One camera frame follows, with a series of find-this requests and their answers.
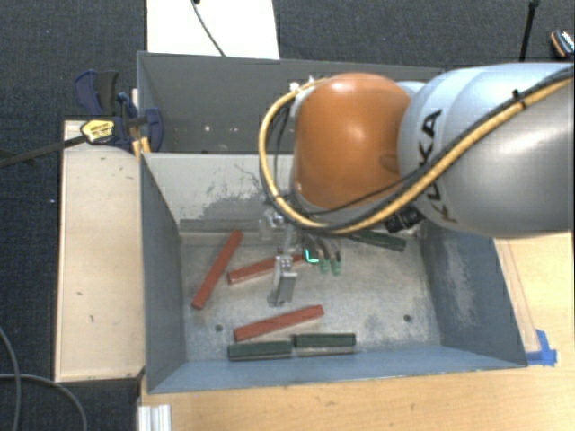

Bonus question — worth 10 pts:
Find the grey metal bin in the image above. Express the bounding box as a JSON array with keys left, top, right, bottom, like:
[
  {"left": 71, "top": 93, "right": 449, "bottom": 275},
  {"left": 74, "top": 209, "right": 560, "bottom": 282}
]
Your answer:
[{"left": 136, "top": 50, "right": 529, "bottom": 395}]

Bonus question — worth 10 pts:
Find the red-brown flat block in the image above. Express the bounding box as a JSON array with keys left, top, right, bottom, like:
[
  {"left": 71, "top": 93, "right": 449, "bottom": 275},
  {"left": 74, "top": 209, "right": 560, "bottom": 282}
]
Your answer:
[
  {"left": 226, "top": 253, "right": 307, "bottom": 286},
  {"left": 232, "top": 303, "right": 326, "bottom": 344},
  {"left": 190, "top": 229, "right": 244, "bottom": 311}
]

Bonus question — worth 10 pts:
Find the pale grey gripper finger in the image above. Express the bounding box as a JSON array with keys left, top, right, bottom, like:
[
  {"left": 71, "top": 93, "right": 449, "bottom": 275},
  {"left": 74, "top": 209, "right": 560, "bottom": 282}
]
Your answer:
[
  {"left": 268, "top": 255, "right": 286, "bottom": 308},
  {"left": 282, "top": 256, "right": 299, "bottom": 305}
]

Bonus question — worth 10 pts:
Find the dark green flat block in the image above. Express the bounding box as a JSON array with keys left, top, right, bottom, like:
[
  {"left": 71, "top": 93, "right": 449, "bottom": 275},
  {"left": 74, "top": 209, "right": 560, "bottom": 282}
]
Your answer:
[
  {"left": 226, "top": 339, "right": 295, "bottom": 363},
  {"left": 293, "top": 332, "right": 358, "bottom": 357},
  {"left": 347, "top": 229, "right": 408, "bottom": 253}
]

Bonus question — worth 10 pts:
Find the pale wood flat board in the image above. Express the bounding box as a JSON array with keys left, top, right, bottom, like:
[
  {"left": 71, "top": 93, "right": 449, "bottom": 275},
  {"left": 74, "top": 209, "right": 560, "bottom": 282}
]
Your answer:
[{"left": 53, "top": 119, "right": 147, "bottom": 383}]

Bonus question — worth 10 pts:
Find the black cylinder on white bracket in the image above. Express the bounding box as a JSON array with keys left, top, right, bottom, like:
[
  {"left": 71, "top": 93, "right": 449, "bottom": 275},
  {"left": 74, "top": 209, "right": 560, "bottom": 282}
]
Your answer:
[{"left": 384, "top": 207, "right": 424, "bottom": 234}]

